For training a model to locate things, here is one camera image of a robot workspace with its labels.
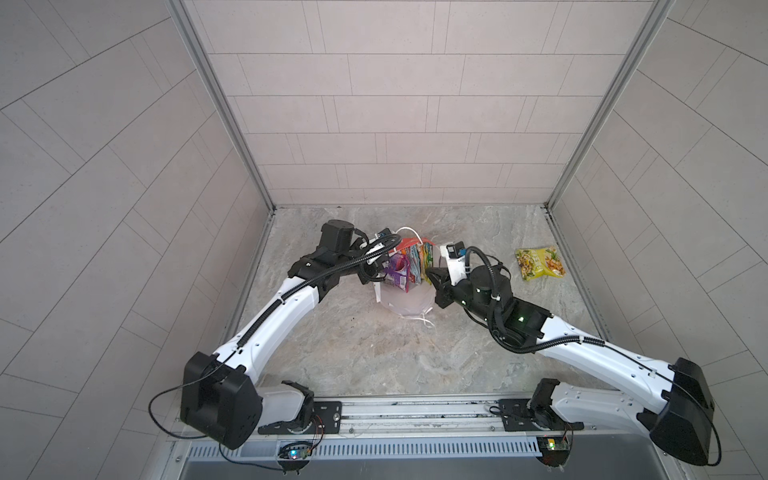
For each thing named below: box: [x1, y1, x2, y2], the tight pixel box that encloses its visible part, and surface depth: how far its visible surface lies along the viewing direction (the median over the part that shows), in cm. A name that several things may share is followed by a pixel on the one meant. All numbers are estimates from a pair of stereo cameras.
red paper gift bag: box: [374, 237, 436, 317], surface depth 89 cm
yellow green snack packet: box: [515, 246, 566, 281], surface depth 98 cm
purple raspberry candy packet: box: [384, 252, 410, 293], surface depth 88 cm
